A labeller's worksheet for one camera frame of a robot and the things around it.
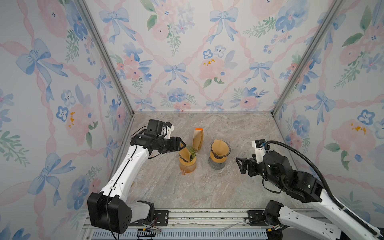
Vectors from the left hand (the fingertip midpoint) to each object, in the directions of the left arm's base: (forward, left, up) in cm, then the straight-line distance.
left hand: (180, 145), depth 76 cm
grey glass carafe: (-3, -20, -17) cm, 26 cm away
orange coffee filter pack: (+14, -10, -15) cm, 23 cm away
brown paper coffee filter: (+3, -22, -6) cm, 23 cm away
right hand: (-9, -30, +4) cm, 31 cm away
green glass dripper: (+1, -6, -8) cm, 10 cm away
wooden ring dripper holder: (-3, -21, -11) cm, 24 cm away
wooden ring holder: (-5, -3, -11) cm, 12 cm away
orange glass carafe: (-3, -3, -21) cm, 22 cm away
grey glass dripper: (-1, -21, -9) cm, 23 cm away
